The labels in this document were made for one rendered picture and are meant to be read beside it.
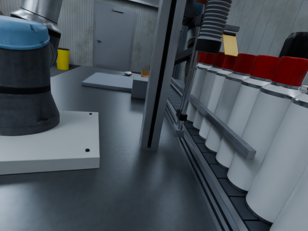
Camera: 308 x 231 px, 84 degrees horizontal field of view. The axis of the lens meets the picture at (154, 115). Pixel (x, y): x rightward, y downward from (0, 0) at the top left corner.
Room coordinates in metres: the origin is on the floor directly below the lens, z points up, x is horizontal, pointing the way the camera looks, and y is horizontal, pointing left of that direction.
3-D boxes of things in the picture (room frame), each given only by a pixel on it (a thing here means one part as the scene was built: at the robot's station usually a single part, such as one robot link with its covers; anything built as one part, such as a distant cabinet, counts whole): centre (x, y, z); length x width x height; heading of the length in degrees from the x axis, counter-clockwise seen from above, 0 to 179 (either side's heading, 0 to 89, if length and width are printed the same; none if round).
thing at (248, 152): (0.73, -0.05, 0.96); 1.07 x 0.01 x 0.01; 9
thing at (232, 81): (0.34, -0.15, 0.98); 0.05 x 0.05 x 0.20
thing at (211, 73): (0.45, -0.14, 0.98); 0.05 x 0.05 x 0.20
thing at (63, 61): (5.47, 3.14, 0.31); 0.41 x 0.40 x 0.63; 21
